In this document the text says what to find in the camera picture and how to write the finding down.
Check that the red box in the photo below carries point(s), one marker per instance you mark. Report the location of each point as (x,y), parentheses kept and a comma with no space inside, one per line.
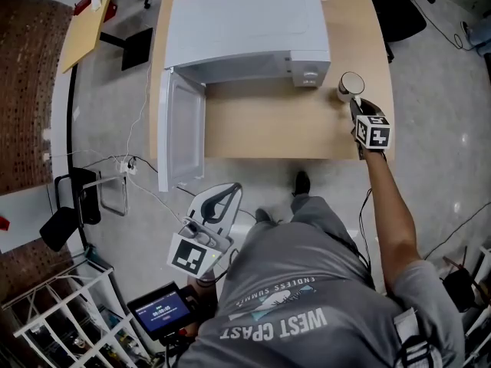
(82,4)

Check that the white grid shelf rack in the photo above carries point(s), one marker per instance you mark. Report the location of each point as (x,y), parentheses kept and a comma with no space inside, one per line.
(76,320)

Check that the person's black shoe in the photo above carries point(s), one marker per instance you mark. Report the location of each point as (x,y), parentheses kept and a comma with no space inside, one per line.
(264,215)
(302,183)

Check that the red diamond sticker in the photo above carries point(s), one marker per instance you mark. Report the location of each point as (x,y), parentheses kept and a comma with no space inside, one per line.
(4,224)

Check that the white mug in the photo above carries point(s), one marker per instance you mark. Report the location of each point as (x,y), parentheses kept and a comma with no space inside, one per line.
(347,92)

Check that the person's grey printed t-shirt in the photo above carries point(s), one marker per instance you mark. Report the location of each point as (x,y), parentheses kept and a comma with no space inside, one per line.
(307,301)

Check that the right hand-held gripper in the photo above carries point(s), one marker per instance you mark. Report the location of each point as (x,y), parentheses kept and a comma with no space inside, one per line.
(374,132)

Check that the white power strip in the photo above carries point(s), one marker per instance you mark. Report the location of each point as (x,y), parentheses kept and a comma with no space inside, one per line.
(128,167)

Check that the person's right forearm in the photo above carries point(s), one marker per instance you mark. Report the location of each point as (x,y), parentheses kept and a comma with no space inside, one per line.
(391,213)

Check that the person's grey trousers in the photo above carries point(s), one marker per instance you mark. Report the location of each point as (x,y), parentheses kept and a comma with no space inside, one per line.
(314,213)

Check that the white board panel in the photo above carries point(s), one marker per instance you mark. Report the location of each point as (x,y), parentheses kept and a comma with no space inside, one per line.
(27,221)

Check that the black cantilever chair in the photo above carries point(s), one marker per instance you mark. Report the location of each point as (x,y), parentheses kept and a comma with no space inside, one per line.
(76,213)

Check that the black chest-mounted monitor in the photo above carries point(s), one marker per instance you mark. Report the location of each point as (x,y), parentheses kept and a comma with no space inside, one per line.
(163,313)

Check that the white microwave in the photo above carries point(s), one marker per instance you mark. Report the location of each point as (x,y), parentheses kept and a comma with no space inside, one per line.
(245,21)

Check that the person's left forearm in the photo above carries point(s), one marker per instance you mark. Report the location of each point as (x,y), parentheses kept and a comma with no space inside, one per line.
(207,293)

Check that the black table base plate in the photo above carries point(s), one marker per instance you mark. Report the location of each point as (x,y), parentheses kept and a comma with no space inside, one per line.
(137,49)

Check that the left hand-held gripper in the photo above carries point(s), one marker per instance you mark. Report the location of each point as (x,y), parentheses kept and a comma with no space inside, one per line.
(192,255)

